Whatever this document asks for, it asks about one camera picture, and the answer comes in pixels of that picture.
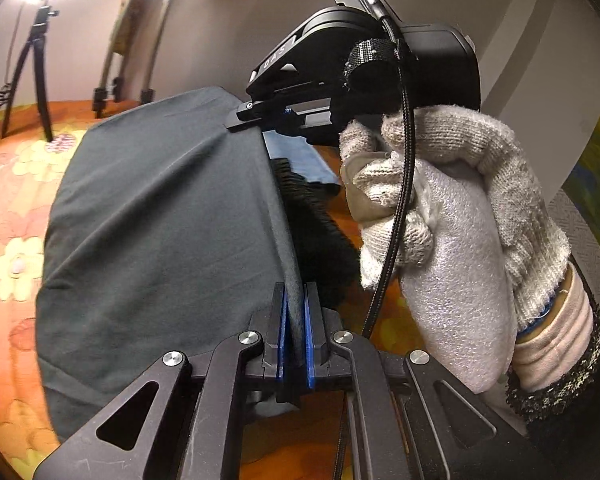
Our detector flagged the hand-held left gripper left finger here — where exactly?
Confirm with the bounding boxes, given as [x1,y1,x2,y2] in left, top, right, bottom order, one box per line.
[32,282,287,480]

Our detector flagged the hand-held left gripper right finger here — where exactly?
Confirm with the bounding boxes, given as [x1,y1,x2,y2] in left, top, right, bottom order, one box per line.
[302,282,546,480]

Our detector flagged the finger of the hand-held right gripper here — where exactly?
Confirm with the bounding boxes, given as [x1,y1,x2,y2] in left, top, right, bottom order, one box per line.
[236,98,332,122]
[225,117,342,146]

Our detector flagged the dark grey pants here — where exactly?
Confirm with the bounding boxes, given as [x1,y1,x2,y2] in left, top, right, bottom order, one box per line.
[35,86,362,446]

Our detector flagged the person's right forearm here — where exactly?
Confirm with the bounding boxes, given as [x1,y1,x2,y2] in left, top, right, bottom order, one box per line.
[504,255,600,432]

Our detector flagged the person's right hand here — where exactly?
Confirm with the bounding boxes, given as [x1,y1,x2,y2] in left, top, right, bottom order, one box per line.
[337,102,572,396]

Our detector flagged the blue cloth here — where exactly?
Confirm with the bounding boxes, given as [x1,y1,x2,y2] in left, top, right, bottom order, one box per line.
[261,131,339,187]

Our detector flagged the black tripod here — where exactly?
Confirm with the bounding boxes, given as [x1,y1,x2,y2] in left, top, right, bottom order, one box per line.
[0,0,65,144]

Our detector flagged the orange floral blanket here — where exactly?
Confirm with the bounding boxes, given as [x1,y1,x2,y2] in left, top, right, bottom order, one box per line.
[0,99,421,471]

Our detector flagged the black braided cable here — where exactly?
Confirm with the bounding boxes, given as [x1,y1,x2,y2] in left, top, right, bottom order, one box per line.
[330,0,417,480]

